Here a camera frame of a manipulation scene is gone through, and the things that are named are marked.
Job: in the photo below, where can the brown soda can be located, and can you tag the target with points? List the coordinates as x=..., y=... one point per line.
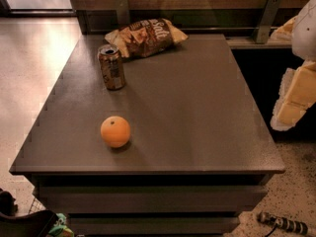
x=111, y=66

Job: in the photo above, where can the brown salt chips bag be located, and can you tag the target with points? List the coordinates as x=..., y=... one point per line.
x=145, y=38

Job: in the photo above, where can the right metal bracket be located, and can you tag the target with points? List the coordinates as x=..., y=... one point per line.
x=262, y=30

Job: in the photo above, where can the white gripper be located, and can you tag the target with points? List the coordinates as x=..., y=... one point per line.
x=306, y=34

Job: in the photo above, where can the metal bracket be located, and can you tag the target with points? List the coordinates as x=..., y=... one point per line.
x=262, y=30
x=122, y=10

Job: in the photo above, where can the dark robot base part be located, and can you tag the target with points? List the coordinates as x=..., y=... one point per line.
x=36, y=224

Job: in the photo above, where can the black silver striped tool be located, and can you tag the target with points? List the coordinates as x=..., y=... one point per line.
x=289, y=226

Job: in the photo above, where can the wooden wall counter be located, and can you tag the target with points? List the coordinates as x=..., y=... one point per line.
x=232, y=18

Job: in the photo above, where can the green colourful bag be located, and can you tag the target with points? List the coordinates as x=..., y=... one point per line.
x=59, y=228

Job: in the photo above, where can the orange fruit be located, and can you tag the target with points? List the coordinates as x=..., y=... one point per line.
x=115, y=131

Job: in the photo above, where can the left metal bracket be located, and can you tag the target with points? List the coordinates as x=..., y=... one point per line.
x=122, y=10

